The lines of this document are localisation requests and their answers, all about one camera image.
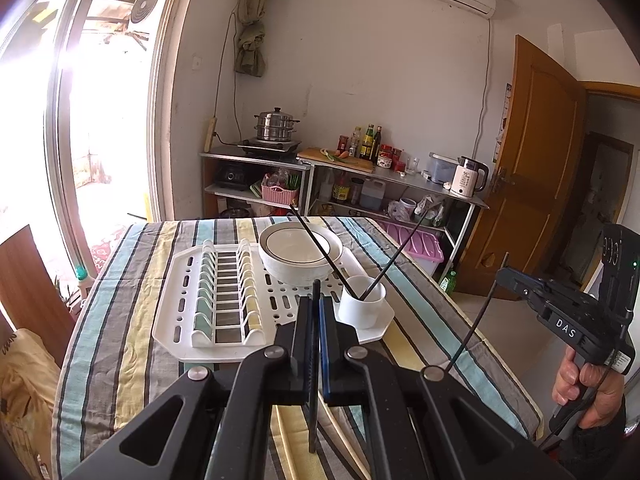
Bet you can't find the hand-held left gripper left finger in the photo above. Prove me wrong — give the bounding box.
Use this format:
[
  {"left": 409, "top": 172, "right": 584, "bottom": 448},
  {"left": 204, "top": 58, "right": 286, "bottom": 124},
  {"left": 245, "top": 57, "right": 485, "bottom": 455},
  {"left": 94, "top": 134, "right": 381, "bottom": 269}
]
[{"left": 65, "top": 296, "right": 321, "bottom": 480}]

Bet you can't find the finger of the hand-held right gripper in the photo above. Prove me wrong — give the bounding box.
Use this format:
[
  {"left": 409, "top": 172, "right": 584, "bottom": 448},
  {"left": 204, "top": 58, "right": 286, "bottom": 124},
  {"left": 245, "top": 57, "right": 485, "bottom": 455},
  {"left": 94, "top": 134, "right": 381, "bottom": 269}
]
[{"left": 496, "top": 265, "right": 552, "bottom": 312}]

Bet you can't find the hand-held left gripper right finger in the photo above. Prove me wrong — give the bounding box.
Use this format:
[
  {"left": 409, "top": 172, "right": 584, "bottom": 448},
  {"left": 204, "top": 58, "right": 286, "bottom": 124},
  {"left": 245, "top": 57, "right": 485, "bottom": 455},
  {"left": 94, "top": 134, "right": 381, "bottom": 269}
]
[{"left": 320, "top": 296, "right": 576, "bottom": 480}]

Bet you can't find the white cup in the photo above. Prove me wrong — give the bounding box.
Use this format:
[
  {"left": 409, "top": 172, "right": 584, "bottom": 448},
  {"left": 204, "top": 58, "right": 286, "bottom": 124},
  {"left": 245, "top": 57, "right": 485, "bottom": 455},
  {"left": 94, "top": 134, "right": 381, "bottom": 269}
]
[{"left": 338, "top": 275, "right": 387, "bottom": 330}]

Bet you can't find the black chopstick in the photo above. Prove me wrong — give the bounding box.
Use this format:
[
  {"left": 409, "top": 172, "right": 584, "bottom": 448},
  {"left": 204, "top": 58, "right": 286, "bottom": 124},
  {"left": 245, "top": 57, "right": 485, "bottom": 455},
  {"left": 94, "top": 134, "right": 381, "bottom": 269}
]
[
  {"left": 289, "top": 203, "right": 358, "bottom": 301},
  {"left": 307, "top": 280, "right": 322, "bottom": 455},
  {"left": 446, "top": 253, "right": 509, "bottom": 373},
  {"left": 363, "top": 206, "right": 436, "bottom": 303}
]

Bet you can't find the person's right forearm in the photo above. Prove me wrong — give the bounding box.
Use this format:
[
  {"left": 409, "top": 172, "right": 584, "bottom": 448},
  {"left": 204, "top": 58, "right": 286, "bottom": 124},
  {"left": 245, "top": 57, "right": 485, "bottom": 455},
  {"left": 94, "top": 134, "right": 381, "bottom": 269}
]
[{"left": 570, "top": 395, "right": 640, "bottom": 480}]

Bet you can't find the person's right hand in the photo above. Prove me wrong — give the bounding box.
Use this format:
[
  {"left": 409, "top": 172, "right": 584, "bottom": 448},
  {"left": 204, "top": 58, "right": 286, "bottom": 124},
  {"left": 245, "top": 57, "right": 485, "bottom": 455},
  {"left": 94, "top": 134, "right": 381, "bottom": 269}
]
[{"left": 551, "top": 348, "right": 628, "bottom": 431}]

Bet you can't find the white plastic dish rack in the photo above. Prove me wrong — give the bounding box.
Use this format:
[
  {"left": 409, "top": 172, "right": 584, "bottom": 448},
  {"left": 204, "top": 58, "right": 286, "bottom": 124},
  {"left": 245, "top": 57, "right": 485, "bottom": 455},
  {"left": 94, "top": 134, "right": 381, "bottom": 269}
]
[{"left": 151, "top": 241, "right": 396, "bottom": 363}]

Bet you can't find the white bowl with dark rim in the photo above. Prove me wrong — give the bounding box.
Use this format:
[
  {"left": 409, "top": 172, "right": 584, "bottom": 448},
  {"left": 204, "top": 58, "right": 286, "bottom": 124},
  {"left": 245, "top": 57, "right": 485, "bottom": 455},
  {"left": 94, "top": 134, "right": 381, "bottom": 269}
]
[{"left": 258, "top": 221, "right": 345, "bottom": 285}]

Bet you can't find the pink storage box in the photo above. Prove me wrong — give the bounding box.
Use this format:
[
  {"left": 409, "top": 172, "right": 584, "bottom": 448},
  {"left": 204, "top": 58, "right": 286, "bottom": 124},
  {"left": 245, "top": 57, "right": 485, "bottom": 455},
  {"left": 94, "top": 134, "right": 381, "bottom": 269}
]
[{"left": 375, "top": 217, "right": 445, "bottom": 276}]

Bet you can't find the clear plastic bag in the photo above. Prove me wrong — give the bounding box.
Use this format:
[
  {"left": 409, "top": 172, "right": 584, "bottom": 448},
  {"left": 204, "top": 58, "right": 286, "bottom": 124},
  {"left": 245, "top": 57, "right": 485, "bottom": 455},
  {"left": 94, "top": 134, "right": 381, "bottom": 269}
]
[{"left": 415, "top": 195, "right": 448, "bottom": 226}]

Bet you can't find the white electric kettle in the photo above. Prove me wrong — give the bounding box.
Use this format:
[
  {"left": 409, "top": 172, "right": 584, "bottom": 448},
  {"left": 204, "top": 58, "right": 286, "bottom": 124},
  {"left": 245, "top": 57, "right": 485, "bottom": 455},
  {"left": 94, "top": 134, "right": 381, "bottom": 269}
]
[{"left": 450, "top": 156, "right": 490, "bottom": 197}]

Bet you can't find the wooden door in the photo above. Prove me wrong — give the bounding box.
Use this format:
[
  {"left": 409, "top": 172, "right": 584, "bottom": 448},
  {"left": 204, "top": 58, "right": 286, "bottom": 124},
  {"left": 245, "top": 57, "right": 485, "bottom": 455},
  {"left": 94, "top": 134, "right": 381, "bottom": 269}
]
[{"left": 452, "top": 35, "right": 588, "bottom": 301}]

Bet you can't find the clear blue plastic container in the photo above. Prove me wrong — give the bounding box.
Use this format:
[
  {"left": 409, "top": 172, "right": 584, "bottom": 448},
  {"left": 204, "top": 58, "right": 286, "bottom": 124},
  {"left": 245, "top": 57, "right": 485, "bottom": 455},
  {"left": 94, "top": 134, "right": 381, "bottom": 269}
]
[{"left": 429, "top": 152, "right": 458, "bottom": 186}]

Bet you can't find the long metal shelf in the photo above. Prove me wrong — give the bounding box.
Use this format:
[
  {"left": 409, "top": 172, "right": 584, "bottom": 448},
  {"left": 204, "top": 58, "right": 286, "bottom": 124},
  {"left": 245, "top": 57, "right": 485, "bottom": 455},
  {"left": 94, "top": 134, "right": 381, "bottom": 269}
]
[{"left": 297, "top": 152, "right": 491, "bottom": 281}]

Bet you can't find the white plastic bag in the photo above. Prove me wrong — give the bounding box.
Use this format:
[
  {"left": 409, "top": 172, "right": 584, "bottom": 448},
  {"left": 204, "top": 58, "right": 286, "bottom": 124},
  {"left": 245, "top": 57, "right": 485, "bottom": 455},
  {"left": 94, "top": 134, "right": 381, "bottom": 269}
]
[{"left": 387, "top": 197, "right": 418, "bottom": 222}]

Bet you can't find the pink plastic basket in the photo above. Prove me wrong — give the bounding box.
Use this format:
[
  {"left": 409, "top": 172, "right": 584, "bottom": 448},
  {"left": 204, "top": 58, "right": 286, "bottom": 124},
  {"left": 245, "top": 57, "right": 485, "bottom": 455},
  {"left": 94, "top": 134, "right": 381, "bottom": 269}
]
[{"left": 261, "top": 184, "right": 300, "bottom": 206}]

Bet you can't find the dark liquid jug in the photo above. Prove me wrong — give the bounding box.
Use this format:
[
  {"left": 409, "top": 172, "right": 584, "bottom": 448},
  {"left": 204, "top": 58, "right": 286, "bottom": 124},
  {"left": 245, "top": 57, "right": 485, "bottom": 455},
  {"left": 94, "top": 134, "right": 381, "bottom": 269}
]
[{"left": 360, "top": 179, "right": 386, "bottom": 210}]

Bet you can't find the striped tablecloth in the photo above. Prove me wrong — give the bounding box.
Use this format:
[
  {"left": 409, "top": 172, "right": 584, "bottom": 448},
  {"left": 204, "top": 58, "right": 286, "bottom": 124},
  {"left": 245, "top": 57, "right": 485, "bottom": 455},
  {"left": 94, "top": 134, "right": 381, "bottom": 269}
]
[{"left": 52, "top": 216, "right": 545, "bottom": 480}]

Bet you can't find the wooden cutting board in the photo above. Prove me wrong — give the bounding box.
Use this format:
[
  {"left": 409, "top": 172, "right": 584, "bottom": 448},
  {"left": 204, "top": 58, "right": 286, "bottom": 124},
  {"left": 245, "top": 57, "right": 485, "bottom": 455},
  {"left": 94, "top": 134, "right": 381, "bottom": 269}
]
[{"left": 297, "top": 147, "right": 376, "bottom": 173}]

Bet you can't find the black induction cooker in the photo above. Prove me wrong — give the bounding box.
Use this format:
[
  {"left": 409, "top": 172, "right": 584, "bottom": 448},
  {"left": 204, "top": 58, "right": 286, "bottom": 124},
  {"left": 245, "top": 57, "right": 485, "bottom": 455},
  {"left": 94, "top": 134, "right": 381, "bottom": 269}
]
[{"left": 237, "top": 137, "right": 300, "bottom": 156}]

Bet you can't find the small metal shelf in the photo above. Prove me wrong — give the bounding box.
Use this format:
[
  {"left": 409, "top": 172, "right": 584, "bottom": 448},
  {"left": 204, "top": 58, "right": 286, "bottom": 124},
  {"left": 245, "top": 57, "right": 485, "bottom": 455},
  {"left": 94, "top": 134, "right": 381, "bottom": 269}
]
[{"left": 199, "top": 146, "right": 315, "bottom": 221}]

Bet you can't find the steel steamer pot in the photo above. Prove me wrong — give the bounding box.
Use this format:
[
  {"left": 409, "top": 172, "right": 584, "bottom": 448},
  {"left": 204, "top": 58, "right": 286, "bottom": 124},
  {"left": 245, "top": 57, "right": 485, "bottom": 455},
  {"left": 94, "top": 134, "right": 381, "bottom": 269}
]
[{"left": 252, "top": 107, "right": 301, "bottom": 142}]

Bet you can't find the green cap bottle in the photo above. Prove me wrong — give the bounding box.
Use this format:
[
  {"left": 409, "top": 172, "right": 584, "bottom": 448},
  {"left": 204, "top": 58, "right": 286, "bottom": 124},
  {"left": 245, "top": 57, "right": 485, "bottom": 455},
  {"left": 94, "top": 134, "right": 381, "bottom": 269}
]
[{"left": 75, "top": 266, "right": 98, "bottom": 301}]

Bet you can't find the glass sliding door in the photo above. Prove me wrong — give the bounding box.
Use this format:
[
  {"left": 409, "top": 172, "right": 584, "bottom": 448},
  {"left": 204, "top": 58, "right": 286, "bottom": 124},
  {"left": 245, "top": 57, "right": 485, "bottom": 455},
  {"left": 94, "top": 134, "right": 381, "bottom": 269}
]
[{"left": 0, "top": 0, "right": 201, "bottom": 281}]

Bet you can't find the brown wooden board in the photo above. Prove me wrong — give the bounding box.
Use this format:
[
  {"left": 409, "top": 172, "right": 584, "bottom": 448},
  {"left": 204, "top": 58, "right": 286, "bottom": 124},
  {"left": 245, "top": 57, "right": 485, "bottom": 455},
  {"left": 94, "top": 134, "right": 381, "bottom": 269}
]
[{"left": 0, "top": 224, "right": 76, "bottom": 366}]

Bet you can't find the yellow sack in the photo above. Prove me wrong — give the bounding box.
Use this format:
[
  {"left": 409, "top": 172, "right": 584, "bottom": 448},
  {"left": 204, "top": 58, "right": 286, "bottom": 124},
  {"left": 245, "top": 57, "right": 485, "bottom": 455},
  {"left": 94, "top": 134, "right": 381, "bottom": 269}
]
[{"left": 0, "top": 327, "right": 61, "bottom": 480}]

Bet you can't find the hanging beige curtain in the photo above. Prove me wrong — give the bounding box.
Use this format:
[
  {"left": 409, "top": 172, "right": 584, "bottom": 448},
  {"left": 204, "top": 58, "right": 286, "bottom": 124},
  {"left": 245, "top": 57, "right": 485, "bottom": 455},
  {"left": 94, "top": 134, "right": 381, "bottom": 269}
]
[{"left": 235, "top": 0, "right": 273, "bottom": 77}]

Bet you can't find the outdoor fan unit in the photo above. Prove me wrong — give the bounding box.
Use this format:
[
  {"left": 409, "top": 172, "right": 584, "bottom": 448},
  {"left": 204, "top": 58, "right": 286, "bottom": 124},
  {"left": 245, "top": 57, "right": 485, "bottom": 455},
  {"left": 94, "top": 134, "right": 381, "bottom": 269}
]
[{"left": 129, "top": 0, "right": 161, "bottom": 26}]

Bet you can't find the wall calendar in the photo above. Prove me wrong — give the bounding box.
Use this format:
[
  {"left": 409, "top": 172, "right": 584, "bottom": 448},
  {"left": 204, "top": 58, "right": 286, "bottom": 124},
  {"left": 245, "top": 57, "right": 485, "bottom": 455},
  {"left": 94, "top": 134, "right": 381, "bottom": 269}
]
[{"left": 492, "top": 82, "right": 513, "bottom": 163}]

